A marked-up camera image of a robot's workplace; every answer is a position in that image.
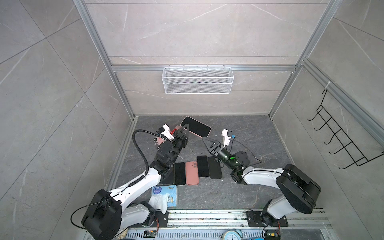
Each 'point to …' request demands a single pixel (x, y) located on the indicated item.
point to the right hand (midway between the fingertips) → (204, 140)
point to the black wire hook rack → (359, 159)
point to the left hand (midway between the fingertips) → (191, 123)
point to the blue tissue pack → (163, 197)
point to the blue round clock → (234, 234)
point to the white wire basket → (197, 80)
